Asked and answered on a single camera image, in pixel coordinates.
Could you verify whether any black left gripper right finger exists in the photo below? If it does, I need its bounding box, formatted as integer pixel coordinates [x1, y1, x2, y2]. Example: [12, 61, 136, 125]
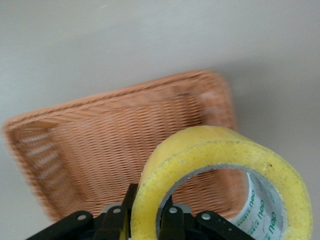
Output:
[158, 195, 187, 240]

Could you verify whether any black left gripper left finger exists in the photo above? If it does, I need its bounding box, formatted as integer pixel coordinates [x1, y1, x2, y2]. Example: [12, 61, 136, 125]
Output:
[93, 183, 140, 240]

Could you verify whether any clear yellowish tape roll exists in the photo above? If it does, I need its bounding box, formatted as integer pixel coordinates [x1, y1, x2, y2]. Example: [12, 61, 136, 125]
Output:
[130, 125, 314, 240]

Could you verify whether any brown wicker basket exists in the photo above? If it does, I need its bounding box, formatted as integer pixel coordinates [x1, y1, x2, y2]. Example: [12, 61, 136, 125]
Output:
[1, 69, 251, 224]

